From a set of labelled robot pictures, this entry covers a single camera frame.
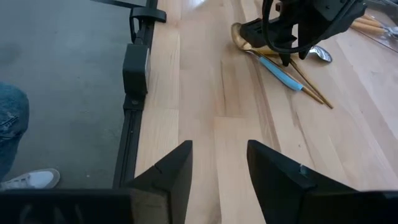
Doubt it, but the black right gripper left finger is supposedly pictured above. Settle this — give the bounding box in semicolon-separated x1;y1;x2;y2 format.
0;140;193;224

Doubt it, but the blue-handled silver utensil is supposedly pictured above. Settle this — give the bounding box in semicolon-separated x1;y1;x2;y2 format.
257;55;305;92

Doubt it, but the yellow-handled silver spoon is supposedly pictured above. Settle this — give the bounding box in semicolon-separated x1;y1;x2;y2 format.
257;45;333;63
354;15;398;32

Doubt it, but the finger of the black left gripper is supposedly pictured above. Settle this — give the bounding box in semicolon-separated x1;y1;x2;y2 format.
278;46;293;67
297;30;318;60

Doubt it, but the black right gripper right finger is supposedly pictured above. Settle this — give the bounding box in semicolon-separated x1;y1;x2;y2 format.
247;139;398;224

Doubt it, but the person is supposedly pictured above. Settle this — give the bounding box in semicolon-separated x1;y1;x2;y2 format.
0;81;30;183

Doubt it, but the clear plastic bin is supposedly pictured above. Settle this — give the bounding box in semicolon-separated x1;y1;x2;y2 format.
349;0;398;54

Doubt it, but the large gold spoon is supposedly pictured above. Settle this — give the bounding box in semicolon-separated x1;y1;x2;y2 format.
231;22;325;105

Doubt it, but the small gold spoon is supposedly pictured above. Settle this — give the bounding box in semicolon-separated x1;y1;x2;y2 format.
289;58;334;110

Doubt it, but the person's white shoe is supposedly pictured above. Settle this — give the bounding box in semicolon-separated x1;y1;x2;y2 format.
0;167;62;191

